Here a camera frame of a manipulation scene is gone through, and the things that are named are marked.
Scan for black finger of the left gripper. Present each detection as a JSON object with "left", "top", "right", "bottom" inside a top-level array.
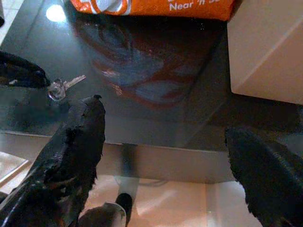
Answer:
[
  {"left": 0, "top": 51, "right": 51, "bottom": 84},
  {"left": 0, "top": 79, "right": 50, "bottom": 89}
]

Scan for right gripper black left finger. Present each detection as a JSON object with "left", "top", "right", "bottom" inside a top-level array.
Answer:
[{"left": 0, "top": 94, "right": 107, "bottom": 227}]

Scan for robot's grey and black foot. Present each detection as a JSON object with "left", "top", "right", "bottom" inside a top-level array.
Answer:
[{"left": 78, "top": 192, "right": 133, "bottom": 227}]

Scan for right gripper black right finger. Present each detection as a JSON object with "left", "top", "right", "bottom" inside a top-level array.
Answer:
[{"left": 224, "top": 126, "right": 303, "bottom": 227}]

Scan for silver keys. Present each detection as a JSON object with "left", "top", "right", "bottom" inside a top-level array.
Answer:
[{"left": 47, "top": 74, "right": 87, "bottom": 102}]

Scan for white box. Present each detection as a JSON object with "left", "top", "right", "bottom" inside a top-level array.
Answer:
[{"left": 227, "top": 0, "right": 303, "bottom": 106}]

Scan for orange printed snack bag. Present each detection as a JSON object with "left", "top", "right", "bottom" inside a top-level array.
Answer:
[{"left": 70, "top": 0, "right": 237, "bottom": 22}]

